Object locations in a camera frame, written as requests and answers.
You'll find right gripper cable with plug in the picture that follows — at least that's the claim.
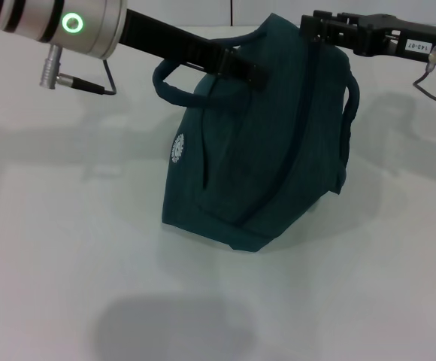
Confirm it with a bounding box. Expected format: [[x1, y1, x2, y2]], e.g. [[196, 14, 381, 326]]
[[412, 44, 436, 112]]

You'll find gripper cable with plug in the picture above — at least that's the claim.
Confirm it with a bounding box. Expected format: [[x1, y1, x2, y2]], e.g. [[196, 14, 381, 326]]
[[412, 44, 436, 112], [38, 44, 118, 98]]

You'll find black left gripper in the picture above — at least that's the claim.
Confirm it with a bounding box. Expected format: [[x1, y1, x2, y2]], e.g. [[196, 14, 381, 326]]
[[116, 8, 269, 92]]

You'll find dark teal lunch bag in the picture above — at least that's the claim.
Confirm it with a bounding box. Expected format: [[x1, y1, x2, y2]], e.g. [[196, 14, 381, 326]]
[[152, 13, 362, 254]]

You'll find left gripper cable with plug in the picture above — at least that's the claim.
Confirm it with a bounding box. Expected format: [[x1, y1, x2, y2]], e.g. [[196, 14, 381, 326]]
[[38, 44, 118, 98]]

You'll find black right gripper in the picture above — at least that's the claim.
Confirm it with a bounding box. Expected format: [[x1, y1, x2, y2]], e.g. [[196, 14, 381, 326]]
[[299, 10, 436, 71]]

